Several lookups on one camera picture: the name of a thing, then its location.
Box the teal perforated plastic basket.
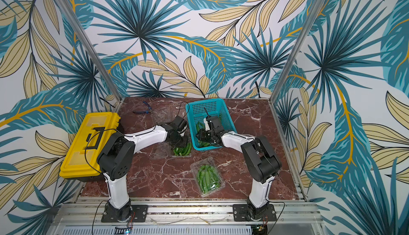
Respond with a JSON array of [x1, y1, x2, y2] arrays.
[[185, 99, 237, 151]]

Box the clear plastic clamshell pepper container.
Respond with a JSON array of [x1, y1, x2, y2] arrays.
[[152, 105, 178, 125]]

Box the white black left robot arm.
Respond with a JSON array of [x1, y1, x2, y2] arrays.
[[97, 116, 187, 222]]

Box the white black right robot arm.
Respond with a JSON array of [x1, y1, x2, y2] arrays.
[[196, 116, 282, 221]]

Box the yellow black toolbox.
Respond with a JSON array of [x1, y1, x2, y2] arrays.
[[59, 112, 120, 182]]

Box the blue handled pliers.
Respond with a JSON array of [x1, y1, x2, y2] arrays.
[[132, 101, 153, 115]]

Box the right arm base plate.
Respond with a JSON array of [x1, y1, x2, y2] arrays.
[[233, 203, 277, 222]]

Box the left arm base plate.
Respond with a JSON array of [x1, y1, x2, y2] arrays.
[[101, 204, 148, 223]]

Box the aluminium frame rail front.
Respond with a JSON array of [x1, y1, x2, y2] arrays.
[[51, 197, 324, 230]]

